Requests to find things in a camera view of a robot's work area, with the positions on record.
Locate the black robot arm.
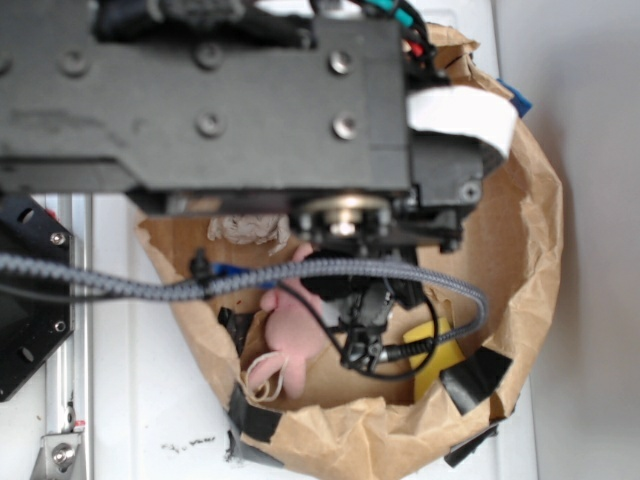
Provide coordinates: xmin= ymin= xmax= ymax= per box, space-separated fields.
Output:
xmin=1 ymin=1 xmax=486 ymax=252

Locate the crumpled white paper towel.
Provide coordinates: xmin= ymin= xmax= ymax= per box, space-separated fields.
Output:
xmin=207 ymin=214 xmax=291 ymax=256

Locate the pink plush toy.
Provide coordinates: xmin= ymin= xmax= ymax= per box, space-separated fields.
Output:
xmin=243 ymin=244 xmax=331 ymax=401

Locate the brown paper bag bin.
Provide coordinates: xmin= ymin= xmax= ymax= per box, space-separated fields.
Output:
xmin=135 ymin=20 xmax=565 ymax=480

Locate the yellow sponge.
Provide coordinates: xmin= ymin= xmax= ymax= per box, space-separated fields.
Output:
xmin=403 ymin=321 xmax=465 ymax=401

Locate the white ribbon cable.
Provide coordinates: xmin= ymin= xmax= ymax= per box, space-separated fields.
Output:
xmin=405 ymin=85 xmax=519 ymax=156

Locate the aluminium extrusion rail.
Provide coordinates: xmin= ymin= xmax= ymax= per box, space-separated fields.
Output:
xmin=45 ymin=194 xmax=94 ymax=479

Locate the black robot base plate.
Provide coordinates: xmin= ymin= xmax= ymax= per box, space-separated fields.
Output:
xmin=0 ymin=192 xmax=77 ymax=403

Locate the grey braided cable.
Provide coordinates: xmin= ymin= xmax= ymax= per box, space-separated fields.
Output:
xmin=0 ymin=252 xmax=489 ymax=362

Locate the metal corner bracket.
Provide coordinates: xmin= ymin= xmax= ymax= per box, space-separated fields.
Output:
xmin=30 ymin=433 xmax=86 ymax=480

